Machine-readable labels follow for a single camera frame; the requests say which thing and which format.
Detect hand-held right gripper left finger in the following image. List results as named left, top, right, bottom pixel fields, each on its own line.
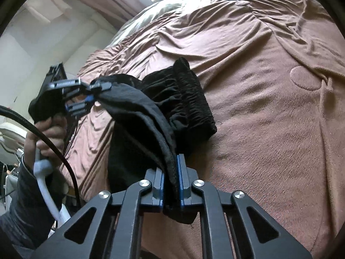
left=31, top=169, right=165, bottom=259

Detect white cable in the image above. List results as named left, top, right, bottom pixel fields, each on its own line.
left=34, top=160, right=72, bottom=224

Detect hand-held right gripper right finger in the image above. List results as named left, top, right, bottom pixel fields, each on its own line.
left=176, top=154, right=313, bottom=259

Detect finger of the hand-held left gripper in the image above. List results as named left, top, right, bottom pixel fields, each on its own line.
left=78, top=81, right=112, bottom=101
left=65, top=98, right=91, bottom=116

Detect brown blanket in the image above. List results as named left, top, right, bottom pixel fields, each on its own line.
left=61, top=0, right=345, bottom=259

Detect person's left forearm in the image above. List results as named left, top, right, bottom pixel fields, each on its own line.
left=0, top=155, right=68, bottom=249

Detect person's left hand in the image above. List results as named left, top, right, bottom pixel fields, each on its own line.
left=24, top=115, right=68, bottom=168

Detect black pants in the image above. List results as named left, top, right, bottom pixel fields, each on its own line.
left=93, top=57, right=217, bottom=224

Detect cream padded headboard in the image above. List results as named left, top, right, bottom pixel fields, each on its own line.
left=61, top=22, right=119, bottom=77

